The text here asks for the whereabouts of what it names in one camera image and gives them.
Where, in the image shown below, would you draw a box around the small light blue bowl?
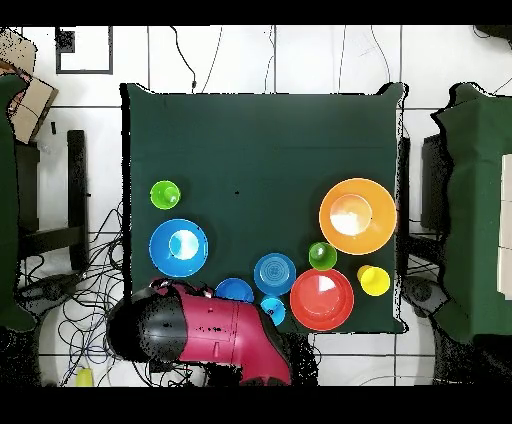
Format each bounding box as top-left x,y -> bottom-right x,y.
253,252 -> 298,298

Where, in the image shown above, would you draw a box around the small dark blue bowl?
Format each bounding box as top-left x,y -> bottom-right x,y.
214,277 -> 256,304

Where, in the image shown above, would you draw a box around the dark green tablecloth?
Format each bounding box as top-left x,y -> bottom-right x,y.
120,82 -> 409,336

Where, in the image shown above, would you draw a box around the smooth green cup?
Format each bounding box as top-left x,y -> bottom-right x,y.
307,241 -> 338,272

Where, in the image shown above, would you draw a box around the light blue cup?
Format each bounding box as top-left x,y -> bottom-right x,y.
259,295 -> 287,327

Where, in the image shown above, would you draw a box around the ridged green cup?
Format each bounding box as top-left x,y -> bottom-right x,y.
149,180 -> 182,211

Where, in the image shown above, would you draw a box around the large blue bowl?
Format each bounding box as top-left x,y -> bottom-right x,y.
148,218 -> 210,279

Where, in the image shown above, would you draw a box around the red-orange bowl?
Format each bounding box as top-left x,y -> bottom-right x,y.
289,268 -> 356,332

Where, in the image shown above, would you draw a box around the large yellow-orange bowl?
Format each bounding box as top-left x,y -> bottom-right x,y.
318,177 -> 398,256

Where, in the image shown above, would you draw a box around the yellow cup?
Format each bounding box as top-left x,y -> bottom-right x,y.
356,264 -> 392,298

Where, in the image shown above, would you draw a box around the black equipment cabinet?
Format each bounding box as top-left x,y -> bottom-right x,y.
419,133 -> 453,233

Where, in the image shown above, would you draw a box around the grey black stand base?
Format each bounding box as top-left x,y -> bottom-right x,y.
401,275 -> 451,319
17,271 -> 83,317

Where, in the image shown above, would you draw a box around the green cloth side table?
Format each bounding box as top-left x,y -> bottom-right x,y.
430,82 -> 512,345
0,73 -> 37,333

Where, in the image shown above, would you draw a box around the small yellow object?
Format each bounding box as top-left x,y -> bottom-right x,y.
74,366 -> 95,388

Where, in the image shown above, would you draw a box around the cardboard box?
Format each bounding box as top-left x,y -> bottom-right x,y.
0,27 -> 59,145

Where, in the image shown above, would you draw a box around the white boxes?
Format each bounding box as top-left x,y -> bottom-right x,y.
496,153 -> 512,301

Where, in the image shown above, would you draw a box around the black floor cable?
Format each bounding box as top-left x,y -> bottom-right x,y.
169,25 -> 198,94

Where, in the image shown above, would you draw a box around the black stand frame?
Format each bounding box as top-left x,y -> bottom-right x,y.
15,128 -> 90,273
397,136 -> 412,277

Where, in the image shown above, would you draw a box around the tangle of floor cables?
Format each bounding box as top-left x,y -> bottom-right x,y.
15,199 -> 153,387

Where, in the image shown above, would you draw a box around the black square floor frame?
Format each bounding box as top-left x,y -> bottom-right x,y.
54,26 -> 114,76

